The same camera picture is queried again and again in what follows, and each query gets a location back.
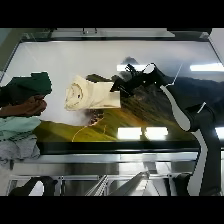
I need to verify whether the silver frame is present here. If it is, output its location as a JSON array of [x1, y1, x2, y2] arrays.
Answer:
[[6, 151, 224, 197]]

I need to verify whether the mint green garment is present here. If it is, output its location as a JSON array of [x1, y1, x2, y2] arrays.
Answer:
[[0, 115, 42, 142]]

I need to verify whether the grey garment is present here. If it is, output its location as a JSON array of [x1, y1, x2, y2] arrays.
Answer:
[[0, 133, 41, 167]]

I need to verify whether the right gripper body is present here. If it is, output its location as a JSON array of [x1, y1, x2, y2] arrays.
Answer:
[[109, 73, 146, 98]]

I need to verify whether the cream T-shirt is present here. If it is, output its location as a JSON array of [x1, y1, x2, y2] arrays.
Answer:
[[63, 75, 122, 112]]

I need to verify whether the brown garment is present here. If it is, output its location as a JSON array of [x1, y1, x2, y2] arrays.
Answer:
[[0, 95, 48, 118]]

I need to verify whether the dark green garment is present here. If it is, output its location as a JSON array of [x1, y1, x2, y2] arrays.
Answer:
[[0, 71, 53, 107]]

